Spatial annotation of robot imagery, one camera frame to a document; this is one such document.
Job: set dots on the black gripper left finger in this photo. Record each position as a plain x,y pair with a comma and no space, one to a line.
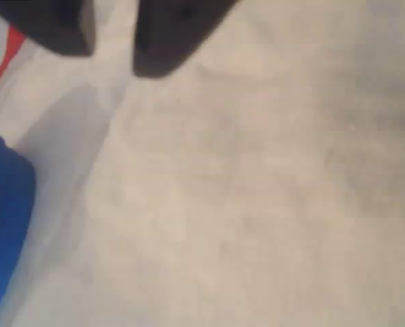
49,24

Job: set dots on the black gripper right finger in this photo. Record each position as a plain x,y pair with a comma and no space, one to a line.
175,37

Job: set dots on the blue round bowl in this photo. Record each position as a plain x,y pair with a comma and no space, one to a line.
4,211

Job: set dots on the red flat object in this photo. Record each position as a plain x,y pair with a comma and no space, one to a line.
8,44

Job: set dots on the white cloth with stripes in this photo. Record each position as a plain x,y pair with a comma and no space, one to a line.
240,204

